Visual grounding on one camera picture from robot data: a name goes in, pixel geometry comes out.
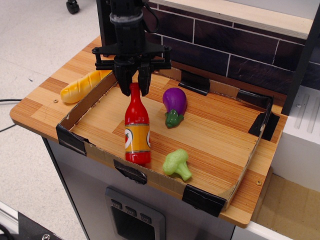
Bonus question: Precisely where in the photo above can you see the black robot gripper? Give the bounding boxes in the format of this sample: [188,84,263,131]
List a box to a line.
[92,11,172,97]

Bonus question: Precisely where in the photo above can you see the red hot sauce bottle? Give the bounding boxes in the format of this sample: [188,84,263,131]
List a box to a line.
[124,82,151,165]

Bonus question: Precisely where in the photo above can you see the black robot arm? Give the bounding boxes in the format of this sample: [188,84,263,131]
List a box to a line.
[92,0,172,96]

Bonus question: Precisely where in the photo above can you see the cardboard fence with black tape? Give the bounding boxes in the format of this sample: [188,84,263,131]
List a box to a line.
[56,68,278,216]

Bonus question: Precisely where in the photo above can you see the purple toy eggplant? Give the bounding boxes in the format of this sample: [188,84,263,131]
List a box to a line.
[162,87,188,129]

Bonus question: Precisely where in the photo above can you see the yellow toy bread loaf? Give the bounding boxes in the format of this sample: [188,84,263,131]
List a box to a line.
[60,70,112,104]

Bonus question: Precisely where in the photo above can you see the black caster wheel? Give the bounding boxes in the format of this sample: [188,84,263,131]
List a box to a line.
[66,0,80,15]

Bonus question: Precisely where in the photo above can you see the green toy broccoli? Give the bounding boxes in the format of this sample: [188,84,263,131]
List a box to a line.
[162,149,192,181]

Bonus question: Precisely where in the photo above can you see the grey oven control panel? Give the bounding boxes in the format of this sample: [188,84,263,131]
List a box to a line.
[104,187,166,240]

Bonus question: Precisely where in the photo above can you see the white toy sink unit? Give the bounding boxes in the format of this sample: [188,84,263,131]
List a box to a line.
[271,86,320,191]

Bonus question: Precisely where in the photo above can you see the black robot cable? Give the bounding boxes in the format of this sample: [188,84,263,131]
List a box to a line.
[141,0,160,34]

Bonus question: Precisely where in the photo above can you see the black floor cable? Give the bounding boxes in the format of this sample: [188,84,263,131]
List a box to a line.
[0,98,23,133]

